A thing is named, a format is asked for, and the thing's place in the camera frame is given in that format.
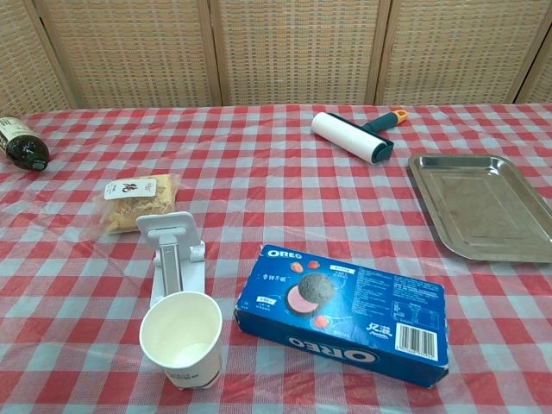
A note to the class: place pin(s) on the woven rattan screen panel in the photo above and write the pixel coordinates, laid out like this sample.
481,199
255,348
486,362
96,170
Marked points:
17,52
545,77
453,52
129,52
297,52

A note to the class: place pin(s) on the blue Oreo cookie box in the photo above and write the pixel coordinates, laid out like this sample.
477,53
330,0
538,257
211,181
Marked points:
345,310

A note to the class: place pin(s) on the stainless steel tray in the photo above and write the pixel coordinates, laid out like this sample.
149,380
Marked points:
474,207

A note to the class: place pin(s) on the dark glass bottle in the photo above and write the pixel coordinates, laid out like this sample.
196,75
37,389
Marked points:
23,148

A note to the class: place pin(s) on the packaged sandwich snack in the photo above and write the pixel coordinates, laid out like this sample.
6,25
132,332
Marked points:
142,205

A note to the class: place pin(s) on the red white checked tablecloth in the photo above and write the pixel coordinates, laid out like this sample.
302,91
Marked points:
259,194

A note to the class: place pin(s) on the white folding phone stand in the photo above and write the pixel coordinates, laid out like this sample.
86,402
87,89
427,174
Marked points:
172,228

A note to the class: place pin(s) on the white paper cup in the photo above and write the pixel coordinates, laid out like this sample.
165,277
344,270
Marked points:
181,332

